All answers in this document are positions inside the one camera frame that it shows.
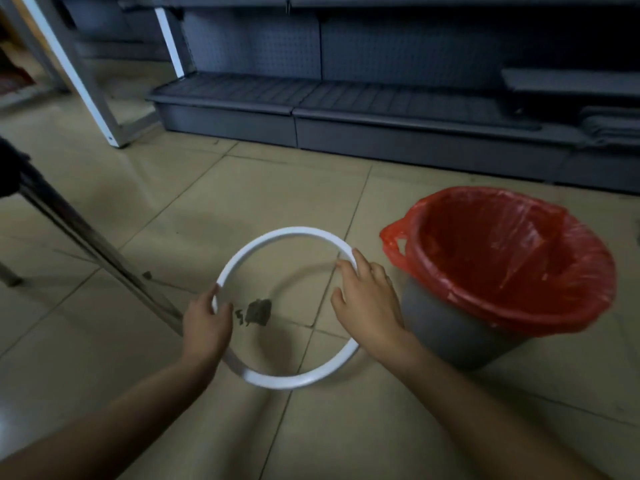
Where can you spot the person's left hand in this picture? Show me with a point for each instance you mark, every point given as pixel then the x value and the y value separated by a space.
pixel 202 332

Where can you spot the person's right hand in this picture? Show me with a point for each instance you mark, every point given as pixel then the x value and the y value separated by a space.
pixel 372 314

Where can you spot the person's right little finger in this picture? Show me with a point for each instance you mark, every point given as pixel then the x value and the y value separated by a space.
pixel 389 288

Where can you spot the person's right thumb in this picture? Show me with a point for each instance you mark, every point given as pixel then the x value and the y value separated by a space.
pixel 339 303

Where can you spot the person's right middle finger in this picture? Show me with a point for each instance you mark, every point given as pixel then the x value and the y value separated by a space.
pixel 362 267

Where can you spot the person's left thumb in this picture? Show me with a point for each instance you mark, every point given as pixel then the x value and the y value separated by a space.
pixel 226 319

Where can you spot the person's left forearm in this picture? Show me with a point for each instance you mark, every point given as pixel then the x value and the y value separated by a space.
pixel 115 419

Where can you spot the person's right forearm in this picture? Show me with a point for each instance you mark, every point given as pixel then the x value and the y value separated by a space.
pixel 480 419

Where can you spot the grey plastic trash bin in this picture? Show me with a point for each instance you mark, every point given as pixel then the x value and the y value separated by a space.
pixel 445 329

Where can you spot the red plastic bin bag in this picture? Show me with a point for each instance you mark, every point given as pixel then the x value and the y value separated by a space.
pixel 500 259

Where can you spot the grey metal shelf unit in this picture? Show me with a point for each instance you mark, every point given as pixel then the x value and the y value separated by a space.
pixel 350 104

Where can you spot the loose grey shelf board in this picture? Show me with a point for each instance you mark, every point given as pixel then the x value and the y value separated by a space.
pixel 570 80

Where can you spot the stack of grey shelf boards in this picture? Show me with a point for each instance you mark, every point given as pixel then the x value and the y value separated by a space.
pixel 612 125

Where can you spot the white metal frame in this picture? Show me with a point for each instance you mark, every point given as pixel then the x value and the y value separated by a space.
pixel 85 79

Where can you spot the white shelf upright post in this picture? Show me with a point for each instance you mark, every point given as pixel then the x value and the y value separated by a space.
pixel 172 39

